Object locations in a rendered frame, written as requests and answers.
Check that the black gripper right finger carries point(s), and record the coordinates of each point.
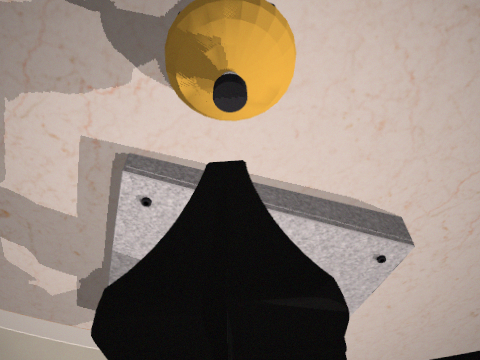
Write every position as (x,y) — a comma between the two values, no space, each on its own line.
(281,305)

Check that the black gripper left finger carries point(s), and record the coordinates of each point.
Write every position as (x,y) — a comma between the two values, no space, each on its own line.
(171,305)

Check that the golden bell dome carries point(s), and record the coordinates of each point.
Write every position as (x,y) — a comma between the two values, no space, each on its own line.
(211,43)

